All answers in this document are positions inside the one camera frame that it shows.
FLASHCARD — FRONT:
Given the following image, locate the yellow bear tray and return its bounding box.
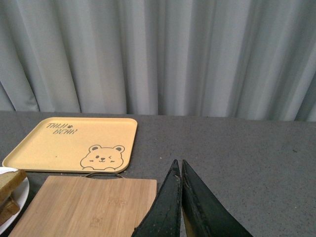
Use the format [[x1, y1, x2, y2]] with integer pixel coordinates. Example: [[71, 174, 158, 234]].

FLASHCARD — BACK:
[[2, 117, 138, 173]]

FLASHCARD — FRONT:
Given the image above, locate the bread slice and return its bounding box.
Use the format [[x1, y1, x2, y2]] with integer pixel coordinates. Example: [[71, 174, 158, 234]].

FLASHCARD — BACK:
[[0, 196, 20, 225], [0, 170, 27, 202]]

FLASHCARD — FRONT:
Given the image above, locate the grey curtain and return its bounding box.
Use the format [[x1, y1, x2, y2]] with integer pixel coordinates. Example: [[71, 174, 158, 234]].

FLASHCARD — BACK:
[[0, 0, 316, 121]]

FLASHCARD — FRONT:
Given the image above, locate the bamboo cutting board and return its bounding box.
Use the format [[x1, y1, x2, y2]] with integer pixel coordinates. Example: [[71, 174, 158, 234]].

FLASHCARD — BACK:
[[10, 176, 157, 237]]

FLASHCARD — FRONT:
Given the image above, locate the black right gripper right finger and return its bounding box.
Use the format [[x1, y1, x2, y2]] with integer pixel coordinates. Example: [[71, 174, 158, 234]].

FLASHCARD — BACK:
[[182, 160, 252, 237]]

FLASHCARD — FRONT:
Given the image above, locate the white round plate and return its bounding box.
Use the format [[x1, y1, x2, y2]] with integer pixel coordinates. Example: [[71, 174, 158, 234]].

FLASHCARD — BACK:
[[0, 167, 30, 237]]

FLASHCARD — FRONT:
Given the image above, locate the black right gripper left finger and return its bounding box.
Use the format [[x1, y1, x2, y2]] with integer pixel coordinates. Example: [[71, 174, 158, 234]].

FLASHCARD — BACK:
[[132, 159, 182, 237]]

